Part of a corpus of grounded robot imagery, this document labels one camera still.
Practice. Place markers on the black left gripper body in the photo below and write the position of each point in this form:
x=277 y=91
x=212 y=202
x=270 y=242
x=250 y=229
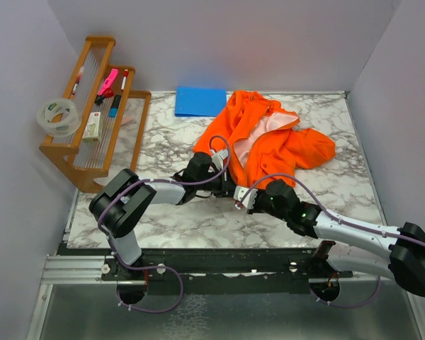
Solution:
x=219 y=185

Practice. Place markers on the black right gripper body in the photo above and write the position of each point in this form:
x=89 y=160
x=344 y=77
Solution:
x=261 y=202

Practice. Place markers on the orange zip jacket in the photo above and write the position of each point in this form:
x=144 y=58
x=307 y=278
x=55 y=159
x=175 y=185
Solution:
x=263 y=139

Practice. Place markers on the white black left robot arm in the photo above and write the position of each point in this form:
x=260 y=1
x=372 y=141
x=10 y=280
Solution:
x=120 y=205

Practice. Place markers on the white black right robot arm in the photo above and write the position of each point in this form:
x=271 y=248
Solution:
x=397 y=253

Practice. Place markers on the blue folder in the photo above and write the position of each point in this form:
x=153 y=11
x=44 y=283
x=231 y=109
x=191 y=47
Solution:
x=199 y=102

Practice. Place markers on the wooden tiered rack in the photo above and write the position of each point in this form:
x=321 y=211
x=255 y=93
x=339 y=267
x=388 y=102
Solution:
x=84 y=125

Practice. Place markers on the blue black marker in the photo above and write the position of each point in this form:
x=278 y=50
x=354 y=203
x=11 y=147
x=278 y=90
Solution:
x=114 y=106

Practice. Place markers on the small white green box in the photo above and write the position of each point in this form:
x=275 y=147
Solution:
x=93 y=129

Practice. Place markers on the red black small clip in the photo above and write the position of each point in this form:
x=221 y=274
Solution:
x=100 y=98

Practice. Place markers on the red white marker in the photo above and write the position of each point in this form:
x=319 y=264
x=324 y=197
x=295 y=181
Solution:
x=124 y=79

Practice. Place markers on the pink highlighter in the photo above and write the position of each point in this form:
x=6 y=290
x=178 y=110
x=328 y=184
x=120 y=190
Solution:
x=107 y=83

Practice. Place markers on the clear tape roll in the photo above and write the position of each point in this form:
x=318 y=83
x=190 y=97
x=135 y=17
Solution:
x=59 y=117

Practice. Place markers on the red capped pen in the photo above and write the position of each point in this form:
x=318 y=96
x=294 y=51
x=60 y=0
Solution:
x=76 y=83

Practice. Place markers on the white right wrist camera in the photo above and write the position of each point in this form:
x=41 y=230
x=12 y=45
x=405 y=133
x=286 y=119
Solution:
x=244 y=197

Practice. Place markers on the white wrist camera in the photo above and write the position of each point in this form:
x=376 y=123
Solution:
x=220 y=159
x=244 y=197

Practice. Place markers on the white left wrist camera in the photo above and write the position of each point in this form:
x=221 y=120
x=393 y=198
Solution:
x=220 y=159

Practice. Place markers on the black mounting rail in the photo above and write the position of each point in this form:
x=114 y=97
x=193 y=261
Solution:
x=211 y=271

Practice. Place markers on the silver aluminium frame rail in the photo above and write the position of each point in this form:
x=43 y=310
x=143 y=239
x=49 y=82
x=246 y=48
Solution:
x=59 y=270

